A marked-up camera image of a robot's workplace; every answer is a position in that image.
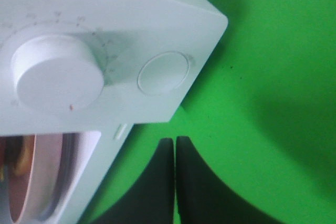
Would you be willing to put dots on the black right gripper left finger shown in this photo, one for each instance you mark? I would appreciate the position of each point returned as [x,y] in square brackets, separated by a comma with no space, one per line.
[151,198]

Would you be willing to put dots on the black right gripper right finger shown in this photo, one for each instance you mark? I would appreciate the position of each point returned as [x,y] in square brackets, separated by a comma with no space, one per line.
[202,197]

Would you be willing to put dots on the pink round plate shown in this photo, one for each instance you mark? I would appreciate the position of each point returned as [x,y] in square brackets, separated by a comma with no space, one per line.
[33,179]

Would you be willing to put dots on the round white door button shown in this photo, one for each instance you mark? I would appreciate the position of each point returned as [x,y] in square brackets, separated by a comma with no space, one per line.
[163,73]

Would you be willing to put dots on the burger with lettuce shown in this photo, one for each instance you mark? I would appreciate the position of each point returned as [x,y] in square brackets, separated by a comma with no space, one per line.
[17,154]

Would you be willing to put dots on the white round knob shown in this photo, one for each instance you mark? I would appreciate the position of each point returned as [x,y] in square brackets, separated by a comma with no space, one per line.
[56,73]

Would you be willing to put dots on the white microwave oven body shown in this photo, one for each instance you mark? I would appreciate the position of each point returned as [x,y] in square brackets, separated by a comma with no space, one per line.
[123,36]

